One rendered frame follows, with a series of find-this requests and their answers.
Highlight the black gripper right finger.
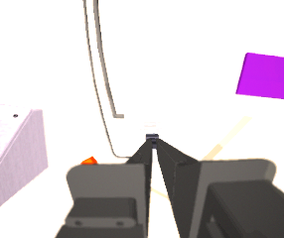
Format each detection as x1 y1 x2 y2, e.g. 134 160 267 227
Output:
156 139 278 238

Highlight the purple flat rectangular block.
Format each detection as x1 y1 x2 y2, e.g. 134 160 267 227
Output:
234 52 284 99

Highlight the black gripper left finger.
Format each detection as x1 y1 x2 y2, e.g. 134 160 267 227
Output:
66 139 153 238

